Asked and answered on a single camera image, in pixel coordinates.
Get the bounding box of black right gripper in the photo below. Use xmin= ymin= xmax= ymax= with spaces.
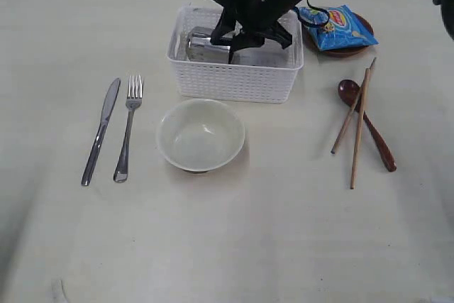
xmin=210 ymin=0 xmax=292 ymax=64

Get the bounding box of shiny steel cup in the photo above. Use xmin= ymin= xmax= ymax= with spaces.
xmin=185 ymin=26 xmax=233 ymax=64

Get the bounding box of white perforated plastic basket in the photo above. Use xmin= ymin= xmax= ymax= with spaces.
xmin=167 ymin=6 xmax=304 ymax=104

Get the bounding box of blue chips bag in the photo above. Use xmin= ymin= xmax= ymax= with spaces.
xmin=294 ymin=5 xmax=378 ymax=51

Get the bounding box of white ceramic bowl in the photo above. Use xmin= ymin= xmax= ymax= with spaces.
xmin=155 ymin=99 xmax=245 ymax=173

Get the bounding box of dark red wooden spoon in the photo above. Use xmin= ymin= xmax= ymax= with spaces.
xmin=338 ymin=79 xmax=397 ymax=172

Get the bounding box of brown round plate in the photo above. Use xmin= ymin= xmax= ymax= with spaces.
xmin=301 ymin=12 xmax=375 ymax=58

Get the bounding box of silver table knife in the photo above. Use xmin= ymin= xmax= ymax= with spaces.
xmin=81 ymin=78 xmax=121 ymax=187

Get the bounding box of silver fork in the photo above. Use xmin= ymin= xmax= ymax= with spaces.
xmin=113 ymin=75 xmax=143 ymax=183

